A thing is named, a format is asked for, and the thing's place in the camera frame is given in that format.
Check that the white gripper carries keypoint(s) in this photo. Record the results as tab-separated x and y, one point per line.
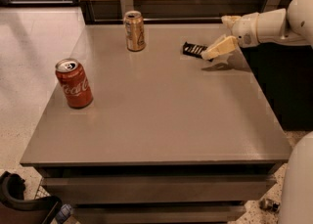
246	29

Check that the black rxbar chocolate bar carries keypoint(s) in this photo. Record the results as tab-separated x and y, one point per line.
193	50

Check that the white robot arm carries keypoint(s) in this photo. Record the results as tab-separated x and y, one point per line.
292	26

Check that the gold soda can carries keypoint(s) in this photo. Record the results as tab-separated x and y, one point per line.
134	31

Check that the red coca-cola can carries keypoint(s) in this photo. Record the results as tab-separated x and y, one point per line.
74	82

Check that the striped cylindrical floor object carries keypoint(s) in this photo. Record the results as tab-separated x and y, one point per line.
269	205

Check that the upper grey drawer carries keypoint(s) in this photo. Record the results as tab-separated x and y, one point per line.
159	189

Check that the grey drawer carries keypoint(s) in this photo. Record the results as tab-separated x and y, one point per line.
189	214
159	189

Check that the lower grey drawer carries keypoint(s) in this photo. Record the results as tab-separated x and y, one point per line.
189	214

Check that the small blue floor object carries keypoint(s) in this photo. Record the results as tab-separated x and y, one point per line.
64	214

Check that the black chair part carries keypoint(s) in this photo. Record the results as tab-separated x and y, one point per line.
15	209

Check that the left metal wall bracket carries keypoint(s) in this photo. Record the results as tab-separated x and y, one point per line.
126	1

